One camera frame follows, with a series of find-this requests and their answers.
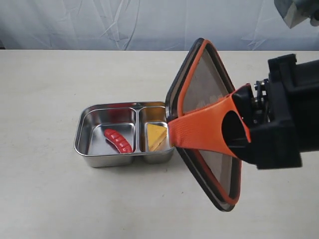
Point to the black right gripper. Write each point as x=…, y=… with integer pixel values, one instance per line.
x=278, y=118

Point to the dark lid with orange seal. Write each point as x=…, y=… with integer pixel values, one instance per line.
x=194, y=115

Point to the yellow cheese wedge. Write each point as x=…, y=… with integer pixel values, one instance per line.
x=156, y=134

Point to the red sausage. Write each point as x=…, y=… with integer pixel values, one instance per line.
x=118, y=141

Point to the stainless steel lunch box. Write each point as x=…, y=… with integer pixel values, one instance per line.
x=130, y=120

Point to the blue-grey backdrop curtain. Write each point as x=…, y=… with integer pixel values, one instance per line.
x=149, y=25

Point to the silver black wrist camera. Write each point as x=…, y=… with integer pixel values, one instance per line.
x=293, y=12

